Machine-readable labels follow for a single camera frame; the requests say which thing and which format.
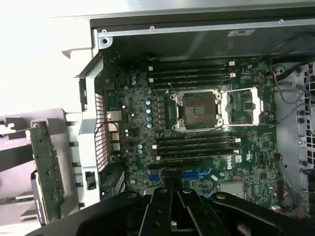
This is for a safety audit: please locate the blue expansion slot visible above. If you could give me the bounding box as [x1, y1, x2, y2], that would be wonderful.
[148, 172, 199, 183]

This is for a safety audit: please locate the silver chipset heatsink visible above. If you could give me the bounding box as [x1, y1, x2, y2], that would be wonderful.
[219, 181, 247, 200]

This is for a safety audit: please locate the black RAM slot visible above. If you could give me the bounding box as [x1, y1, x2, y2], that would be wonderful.
[149, 67, 236, 74]
[155, 136, 241, 145]
[149, 73, 236, 81]
[152, 143, 241, 150]
[149, 79, 232, 87]
[149, 61, 236, 68]
[155, 154, 239, 162]
[155, 148, 241, 155]

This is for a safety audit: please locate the CPU socket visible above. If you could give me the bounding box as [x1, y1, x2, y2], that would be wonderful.
[169, 88, 224, 133]

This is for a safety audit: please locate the green motherboard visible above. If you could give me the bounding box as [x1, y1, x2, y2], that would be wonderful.
[102, 57, 284, 212]

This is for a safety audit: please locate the grey plastic parts rack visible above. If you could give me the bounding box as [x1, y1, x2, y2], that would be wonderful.
[0, 108, 86, 228]

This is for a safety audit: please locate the open black PC case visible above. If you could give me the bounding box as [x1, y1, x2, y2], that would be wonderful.
[61, 11, 315, 223]

